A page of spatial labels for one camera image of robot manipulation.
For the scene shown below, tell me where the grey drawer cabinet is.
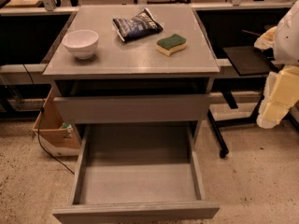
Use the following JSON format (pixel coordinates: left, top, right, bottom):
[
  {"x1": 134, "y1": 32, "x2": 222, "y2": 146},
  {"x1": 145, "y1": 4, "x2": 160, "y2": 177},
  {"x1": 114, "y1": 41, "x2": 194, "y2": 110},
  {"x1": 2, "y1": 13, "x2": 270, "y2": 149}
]
[{"x1": 44, "y1": 5, "x2": 220, "y2": 138}]

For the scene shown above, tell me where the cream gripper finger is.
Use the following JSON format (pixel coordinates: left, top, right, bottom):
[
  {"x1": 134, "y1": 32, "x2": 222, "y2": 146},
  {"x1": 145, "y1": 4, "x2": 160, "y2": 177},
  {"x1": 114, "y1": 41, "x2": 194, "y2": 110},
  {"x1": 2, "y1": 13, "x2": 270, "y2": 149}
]
[
  {"x1": 261, "y1": 64, "x2": 299, "y2": 125},
  {"x1": 254, "y1": 26, "x2": 277, "y2": 50}
]

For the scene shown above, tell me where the black rolling stand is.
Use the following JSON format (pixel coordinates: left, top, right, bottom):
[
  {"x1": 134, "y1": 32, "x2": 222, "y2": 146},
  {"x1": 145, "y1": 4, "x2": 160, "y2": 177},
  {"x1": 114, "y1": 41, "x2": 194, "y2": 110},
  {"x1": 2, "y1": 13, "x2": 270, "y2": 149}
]
[{"x1": 207, "y1": 91, "x2": 299, "y2": 159}]

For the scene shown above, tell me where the white ceramic bowl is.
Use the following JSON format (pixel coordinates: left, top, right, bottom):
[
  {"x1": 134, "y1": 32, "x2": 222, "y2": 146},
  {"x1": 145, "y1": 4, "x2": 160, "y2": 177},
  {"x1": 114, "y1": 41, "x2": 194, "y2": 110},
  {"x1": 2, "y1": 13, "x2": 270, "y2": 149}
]
[{"x1": 63, "y1": 30, "x2": 99, "y2": 60}]

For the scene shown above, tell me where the closed grey top drawer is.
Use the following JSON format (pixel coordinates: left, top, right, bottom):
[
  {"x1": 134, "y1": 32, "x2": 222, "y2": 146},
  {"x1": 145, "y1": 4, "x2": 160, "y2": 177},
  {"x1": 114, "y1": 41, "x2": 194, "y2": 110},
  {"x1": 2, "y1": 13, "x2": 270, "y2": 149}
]
[{"x1": 54, "y1": 94, "x2": 210, "y2": 124}]

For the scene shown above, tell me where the open grey middle drawer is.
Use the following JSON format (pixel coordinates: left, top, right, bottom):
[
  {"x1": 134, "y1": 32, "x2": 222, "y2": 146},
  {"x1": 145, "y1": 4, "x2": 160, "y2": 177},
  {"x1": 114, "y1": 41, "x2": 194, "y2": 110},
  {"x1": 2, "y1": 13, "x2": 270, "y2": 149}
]
[{"x1": 51, "y1": 123, "x2": 221, "y2": 224}]

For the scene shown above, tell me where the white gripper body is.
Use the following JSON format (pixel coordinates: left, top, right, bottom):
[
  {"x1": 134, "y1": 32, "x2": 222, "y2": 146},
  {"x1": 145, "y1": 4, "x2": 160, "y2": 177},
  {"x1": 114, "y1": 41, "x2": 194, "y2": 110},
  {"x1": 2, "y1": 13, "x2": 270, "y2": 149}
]
[{"x1": 255, "y1": 70, "x2": 299, "y2": 130}]

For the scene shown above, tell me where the black tray shelf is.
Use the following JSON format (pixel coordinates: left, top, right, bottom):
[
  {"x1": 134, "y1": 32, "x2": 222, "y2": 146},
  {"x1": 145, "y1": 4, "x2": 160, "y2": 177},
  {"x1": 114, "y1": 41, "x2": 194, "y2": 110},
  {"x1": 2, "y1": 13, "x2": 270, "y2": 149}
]
[{"x1": 223, "y1": 46, "x2": 278, "y2": 77}]

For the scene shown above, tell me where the cardboard box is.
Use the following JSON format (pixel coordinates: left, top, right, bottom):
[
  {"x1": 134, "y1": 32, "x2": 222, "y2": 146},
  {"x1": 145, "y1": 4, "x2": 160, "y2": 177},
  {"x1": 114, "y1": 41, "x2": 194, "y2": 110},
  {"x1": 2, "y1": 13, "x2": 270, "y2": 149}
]
[{"x1": 32, "y1": 91, "x2": 80, "y2": 157}]

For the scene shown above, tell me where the green and yellow sponge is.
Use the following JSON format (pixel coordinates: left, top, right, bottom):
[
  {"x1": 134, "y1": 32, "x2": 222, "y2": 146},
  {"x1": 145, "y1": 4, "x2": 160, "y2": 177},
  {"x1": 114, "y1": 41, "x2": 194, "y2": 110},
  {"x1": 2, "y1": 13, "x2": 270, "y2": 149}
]
[{"x1": 156, "y1": 34, "x2": 187, "y2": 56}]

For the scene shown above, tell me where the dark blue chip bag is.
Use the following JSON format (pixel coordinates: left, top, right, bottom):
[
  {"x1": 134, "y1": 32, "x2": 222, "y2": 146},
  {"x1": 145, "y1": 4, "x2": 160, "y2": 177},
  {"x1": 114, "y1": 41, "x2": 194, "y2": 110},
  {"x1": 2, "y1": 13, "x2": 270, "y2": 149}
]
[{"x1": 112, "y1": 8, "x2": 164, "y2": 43}]

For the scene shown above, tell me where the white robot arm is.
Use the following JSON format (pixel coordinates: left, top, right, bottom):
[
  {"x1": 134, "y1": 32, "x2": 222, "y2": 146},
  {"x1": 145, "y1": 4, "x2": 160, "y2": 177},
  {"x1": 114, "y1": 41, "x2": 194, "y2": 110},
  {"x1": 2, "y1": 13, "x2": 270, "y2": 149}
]
[{"x1": 254, "y1": 1, "x2": 299, "y2": 129}]

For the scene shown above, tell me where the black power cable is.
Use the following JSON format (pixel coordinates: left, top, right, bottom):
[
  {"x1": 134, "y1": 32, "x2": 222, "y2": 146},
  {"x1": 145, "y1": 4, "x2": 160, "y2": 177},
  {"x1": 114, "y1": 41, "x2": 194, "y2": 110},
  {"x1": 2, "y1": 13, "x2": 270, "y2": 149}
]
[{"x1": 22, "y1": 63, "x2": 76, "y2": 175}]

